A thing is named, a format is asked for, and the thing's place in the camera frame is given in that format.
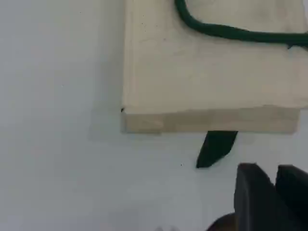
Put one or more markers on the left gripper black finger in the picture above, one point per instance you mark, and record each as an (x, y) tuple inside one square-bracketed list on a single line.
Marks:
[(296, 192), (252, 204)]

